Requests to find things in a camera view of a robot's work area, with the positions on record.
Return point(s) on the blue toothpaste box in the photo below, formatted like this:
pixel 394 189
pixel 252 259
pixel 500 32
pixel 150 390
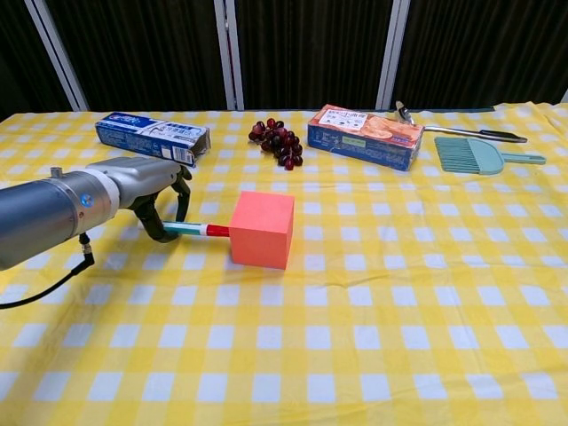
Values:
pixel 153 137

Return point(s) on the white frame post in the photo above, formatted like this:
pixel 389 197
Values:
pixel 55 51
pixel 391 53
pixel 230 53

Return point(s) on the dark red grape bunch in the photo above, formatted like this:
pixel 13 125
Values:
pixel 279 142

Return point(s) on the yellow white checkered tablecloth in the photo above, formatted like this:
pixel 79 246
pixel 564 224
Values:
pixel 310 310

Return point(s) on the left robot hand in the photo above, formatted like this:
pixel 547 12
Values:
pixel 142 177

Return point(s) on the orange red cube block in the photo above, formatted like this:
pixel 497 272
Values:
pixel 262 231

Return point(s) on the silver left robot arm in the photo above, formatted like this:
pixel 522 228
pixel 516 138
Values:
pixel 40 213

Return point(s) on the teal plastic brush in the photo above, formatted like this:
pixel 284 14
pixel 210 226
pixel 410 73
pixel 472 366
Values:
pixel 470 155

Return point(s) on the black curtain backdrop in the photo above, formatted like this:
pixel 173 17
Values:
pixel 310 49

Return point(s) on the blue orange cracker box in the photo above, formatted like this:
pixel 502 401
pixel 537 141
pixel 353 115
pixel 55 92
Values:
pixel 364 135

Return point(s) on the green white red marker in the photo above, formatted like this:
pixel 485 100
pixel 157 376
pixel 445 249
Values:
pixel 195 229

